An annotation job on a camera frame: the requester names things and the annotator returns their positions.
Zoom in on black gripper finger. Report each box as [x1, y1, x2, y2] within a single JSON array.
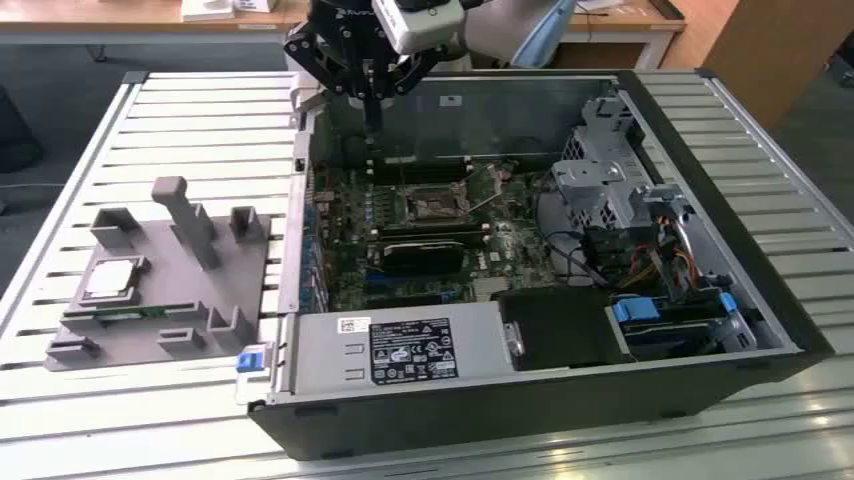
[[373, 48, 444, 146], [283, 22, 376, 146]]

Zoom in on wooden cabinet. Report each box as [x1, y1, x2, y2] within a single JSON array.
[[700, 0, 854, 131]]

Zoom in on wooden desk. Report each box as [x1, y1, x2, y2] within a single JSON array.
[[0, 0, 689, 71]]

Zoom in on silver green CPU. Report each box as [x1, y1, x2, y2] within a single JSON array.
[[90, 258, 147, 302]]

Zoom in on silver metal drive cage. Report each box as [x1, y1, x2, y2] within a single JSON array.
[[550, 97, 689, 242]]

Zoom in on green RAM stick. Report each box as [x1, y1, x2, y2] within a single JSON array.
[[91, 307, 170, 320]]

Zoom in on CPU socket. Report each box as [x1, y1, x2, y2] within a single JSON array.
[[397, 183, 470, 225]]

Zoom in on plain white box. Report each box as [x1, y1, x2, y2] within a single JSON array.
[[181, 0, 237, 22]]

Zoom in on black plastic cover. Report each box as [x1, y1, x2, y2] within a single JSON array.
[[497, 287, 634, 372]]

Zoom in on yellow orange power wires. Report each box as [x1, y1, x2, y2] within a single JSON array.
[[630, 214, 704, 292]]

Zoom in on grey parts rack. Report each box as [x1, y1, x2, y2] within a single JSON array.
[[41, 175, 279, 372]]

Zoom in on blue disk carrier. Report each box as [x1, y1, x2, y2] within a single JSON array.
[[610, 292, 740, 351]]

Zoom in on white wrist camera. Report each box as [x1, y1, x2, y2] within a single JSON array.
[[371, 0, 464, 55]]

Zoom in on black graphics card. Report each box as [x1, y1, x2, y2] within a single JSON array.
[[373, 238, 468, 279]]

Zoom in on square chipset heatsink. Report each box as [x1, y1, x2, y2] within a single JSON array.
[[473, 278, 509, 302]]

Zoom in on metal socket cover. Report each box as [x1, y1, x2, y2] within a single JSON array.
[[464, 160, 521, 212]]

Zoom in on green motherboard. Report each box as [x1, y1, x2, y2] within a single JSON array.
[[303, 154, 573, 311]]

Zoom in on grey power supply unit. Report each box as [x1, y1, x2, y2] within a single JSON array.
[[286, 312, 516, 401]]

